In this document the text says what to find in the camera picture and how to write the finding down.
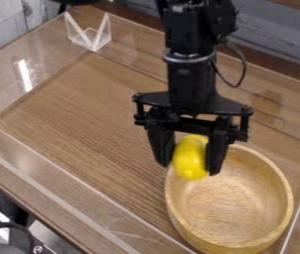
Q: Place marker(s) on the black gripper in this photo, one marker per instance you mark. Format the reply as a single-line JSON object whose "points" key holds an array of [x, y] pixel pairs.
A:
{"points": [[191, 107]]}

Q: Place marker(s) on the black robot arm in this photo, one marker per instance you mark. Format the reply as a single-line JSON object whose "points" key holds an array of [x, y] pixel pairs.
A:
{"points": [[197, 25]]}

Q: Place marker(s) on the brown wooden bowl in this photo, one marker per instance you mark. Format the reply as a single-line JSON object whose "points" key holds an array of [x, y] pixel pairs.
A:
{"points": [[235, 212]]}

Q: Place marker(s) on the clear acrylic corner bracket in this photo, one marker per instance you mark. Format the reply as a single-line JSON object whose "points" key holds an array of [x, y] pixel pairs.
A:
{"points": [[88, 38]]}

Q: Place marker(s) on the black metal bracket with screw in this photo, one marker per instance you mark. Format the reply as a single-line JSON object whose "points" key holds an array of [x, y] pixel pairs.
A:
{"points": [[36, 246]]}

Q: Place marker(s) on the yellow lemon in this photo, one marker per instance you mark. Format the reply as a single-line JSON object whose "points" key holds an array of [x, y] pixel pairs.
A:
{"points": [[189, 157]]}

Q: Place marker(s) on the clear acrylic tray wall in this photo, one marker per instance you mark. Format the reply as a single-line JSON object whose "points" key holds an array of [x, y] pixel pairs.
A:
{"points": [[76, 164]]}

